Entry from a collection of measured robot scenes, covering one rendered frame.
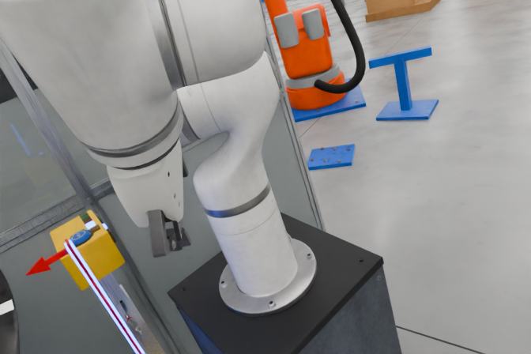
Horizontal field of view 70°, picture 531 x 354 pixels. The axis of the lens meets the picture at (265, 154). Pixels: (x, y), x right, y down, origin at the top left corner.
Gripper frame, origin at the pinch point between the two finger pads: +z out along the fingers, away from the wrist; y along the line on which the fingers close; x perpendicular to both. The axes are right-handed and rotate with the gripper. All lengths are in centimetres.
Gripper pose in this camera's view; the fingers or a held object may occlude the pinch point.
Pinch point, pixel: (175, 205)
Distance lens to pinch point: 47.1
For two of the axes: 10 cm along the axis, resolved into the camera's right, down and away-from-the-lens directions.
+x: 9.9, -1.3, 0.6
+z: 0.2, 5.4, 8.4
